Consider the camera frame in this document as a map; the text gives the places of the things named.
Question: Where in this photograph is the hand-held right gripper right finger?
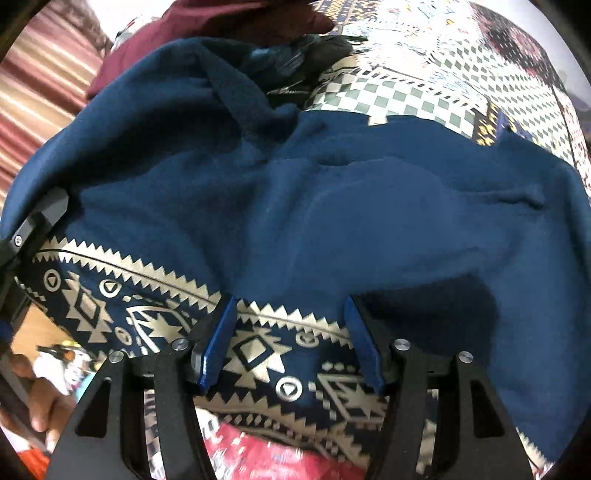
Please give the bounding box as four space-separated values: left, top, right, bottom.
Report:
344 295 533 480

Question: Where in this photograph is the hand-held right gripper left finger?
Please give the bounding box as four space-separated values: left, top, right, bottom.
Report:
46 295 239 480

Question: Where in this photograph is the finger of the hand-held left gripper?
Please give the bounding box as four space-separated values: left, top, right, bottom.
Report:
0 187 71 342

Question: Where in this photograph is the navy blue fleece sweater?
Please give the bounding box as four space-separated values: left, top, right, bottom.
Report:
0 37 591 468

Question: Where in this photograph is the person's left hand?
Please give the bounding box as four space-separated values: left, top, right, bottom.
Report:
9 353 77 446

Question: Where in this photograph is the navy beige patterned cloth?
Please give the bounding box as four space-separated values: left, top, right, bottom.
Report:
16 237 437 477

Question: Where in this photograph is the red printed cloth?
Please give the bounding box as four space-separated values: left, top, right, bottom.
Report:
208 422 371 480

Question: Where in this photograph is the red striped blanket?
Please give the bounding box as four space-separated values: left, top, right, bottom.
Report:
0 9 112 197

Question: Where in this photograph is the maroon garment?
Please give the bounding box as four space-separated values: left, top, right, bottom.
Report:
85 0 336 99

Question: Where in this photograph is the patchwork printed blanket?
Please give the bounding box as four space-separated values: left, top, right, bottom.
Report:
295 0 591 182

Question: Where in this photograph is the black cloth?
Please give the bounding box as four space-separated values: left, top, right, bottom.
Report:
245 34 357 110

